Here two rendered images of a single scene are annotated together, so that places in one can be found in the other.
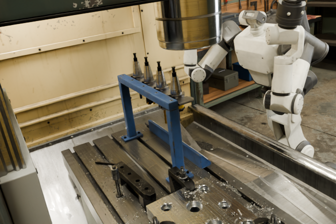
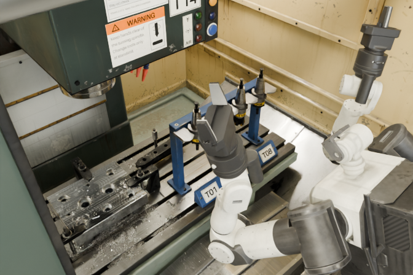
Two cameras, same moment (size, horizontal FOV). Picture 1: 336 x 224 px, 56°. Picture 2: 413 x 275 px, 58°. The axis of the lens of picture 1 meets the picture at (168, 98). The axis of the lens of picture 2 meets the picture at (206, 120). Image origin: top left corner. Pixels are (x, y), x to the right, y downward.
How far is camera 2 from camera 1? 1.45 m
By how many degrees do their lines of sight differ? 67
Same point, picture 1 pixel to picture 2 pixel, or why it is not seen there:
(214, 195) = (120, 200)
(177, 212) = (103, 179)
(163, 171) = (190, 172)
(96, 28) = (314, 19)
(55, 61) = (269, 26)
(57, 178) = not seen: hidden behind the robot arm
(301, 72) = (257, 240)
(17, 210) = not seen: outside the picture
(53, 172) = not seen: hidden behind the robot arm
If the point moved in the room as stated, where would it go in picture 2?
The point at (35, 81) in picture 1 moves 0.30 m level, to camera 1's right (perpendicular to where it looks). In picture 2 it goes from (251, 34) to (271, 62)
